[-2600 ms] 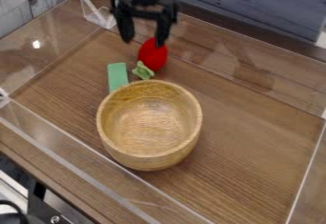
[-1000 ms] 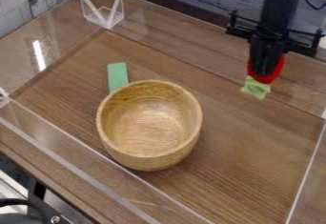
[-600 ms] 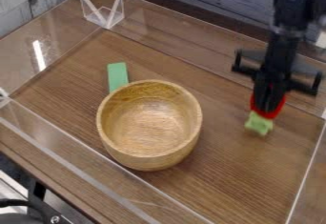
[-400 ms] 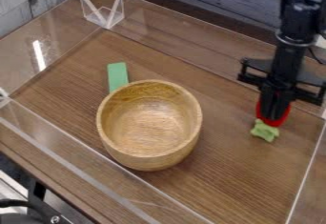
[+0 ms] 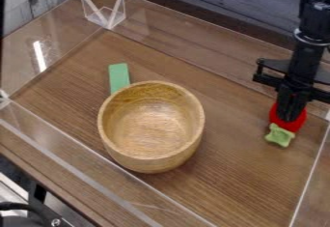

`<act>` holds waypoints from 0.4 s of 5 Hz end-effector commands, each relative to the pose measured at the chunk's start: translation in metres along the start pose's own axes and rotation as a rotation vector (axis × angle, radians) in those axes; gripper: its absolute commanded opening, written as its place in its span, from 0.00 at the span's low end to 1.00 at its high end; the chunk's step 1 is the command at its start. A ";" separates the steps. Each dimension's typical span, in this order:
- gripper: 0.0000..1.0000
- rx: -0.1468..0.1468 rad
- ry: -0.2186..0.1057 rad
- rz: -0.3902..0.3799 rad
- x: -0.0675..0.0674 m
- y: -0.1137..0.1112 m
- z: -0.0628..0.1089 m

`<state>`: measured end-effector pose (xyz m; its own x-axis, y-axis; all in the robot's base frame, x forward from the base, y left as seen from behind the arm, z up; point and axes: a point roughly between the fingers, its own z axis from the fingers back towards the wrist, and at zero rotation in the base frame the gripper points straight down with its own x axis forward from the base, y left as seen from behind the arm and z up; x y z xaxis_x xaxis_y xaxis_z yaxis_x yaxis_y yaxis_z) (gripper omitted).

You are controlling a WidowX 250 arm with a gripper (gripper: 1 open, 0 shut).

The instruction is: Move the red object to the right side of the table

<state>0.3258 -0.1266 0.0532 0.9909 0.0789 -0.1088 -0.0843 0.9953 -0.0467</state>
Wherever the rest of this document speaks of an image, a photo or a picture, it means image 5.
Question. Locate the red plush strawberry toy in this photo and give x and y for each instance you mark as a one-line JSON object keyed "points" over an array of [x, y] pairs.
{"points": [[280, 130]]}

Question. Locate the wooden bowl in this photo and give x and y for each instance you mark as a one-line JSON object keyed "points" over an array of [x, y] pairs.
{"points": [[150, 125]]}

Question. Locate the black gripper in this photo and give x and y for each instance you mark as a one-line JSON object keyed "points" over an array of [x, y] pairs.
{"points": [[272, 72]]}

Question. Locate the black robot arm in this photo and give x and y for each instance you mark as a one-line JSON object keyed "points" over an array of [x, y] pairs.
{"points": [[313, 38]]}

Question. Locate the clear acrylic corner bracket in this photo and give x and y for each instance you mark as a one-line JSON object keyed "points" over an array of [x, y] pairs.
{"points": [[105, 17]]}

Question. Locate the green rectangular block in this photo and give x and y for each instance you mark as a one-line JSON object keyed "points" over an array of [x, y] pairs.
{"points": [[117, 75]]}

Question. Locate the black table leg bracket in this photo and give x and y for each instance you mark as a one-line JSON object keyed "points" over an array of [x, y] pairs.
{"points": [[51, 219]]}

